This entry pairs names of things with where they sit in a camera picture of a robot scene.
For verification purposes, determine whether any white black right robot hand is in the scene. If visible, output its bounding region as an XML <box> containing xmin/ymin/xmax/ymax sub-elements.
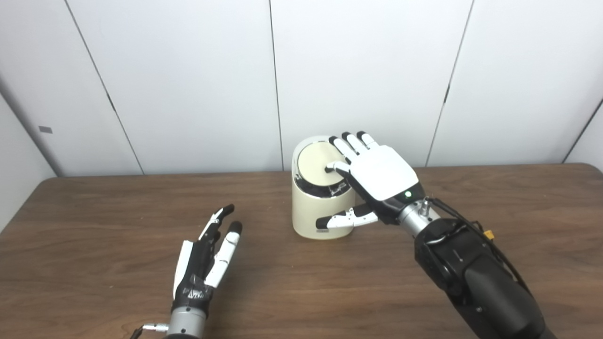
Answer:
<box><xmin>316</xmin><ymin>131</ymin><xmax>427</xmax><ymax>230</ymax></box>

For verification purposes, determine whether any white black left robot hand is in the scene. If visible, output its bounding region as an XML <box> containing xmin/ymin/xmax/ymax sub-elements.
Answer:
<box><xmin>172</xmin><ymin>204</ymin><xmax>243</xmax><ymax>314</ymax></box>

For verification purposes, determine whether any cream round bin lid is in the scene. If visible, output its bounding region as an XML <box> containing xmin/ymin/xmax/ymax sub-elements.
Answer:
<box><xmin>297</xmin><ymin>141</ymin><xmax>351</xmax><ymax>189</ymax></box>

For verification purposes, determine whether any cream-colored round bin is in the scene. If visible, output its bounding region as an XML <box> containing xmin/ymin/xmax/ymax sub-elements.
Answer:
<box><xmin>291</xmin><ymin>136</ymin><xmax>359</xmax><ymax>241</ymax></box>

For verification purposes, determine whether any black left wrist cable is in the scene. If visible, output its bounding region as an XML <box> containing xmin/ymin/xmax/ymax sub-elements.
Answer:
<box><xmin>130</xmin><ymin>323</ymin><xmax>169</xmax><ymax>339</ymax></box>

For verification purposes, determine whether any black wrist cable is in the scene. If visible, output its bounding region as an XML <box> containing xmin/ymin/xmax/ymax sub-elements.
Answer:
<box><xmin>130</xmin><ymin>323</ymin><xmax>169</xmax><ymax>339</ymax></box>
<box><xmin>424</xmin><ymin>198</ymin><xmax>533</xmax><ymax>297</ymax></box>

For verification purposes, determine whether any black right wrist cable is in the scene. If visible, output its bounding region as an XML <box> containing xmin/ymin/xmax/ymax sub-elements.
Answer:
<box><xmin>424</xmin><ymin>198</ymin><xmax>533</xmax><ymax>297</ymax></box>

